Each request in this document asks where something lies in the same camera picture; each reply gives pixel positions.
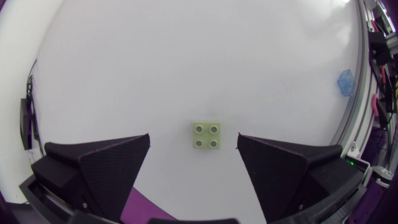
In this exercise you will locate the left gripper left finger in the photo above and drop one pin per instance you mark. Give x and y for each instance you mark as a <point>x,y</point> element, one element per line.
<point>105,168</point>

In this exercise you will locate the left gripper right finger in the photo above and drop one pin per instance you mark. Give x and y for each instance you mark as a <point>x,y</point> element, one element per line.
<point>280,174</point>

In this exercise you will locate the green toy brick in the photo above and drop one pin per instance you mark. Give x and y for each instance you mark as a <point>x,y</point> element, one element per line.
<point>206,135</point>

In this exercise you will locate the black power brick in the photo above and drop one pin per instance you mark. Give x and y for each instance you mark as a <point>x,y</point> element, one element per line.
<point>26,124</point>

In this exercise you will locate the blue translucent cube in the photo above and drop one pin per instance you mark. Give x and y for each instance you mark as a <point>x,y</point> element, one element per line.
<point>346,82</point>

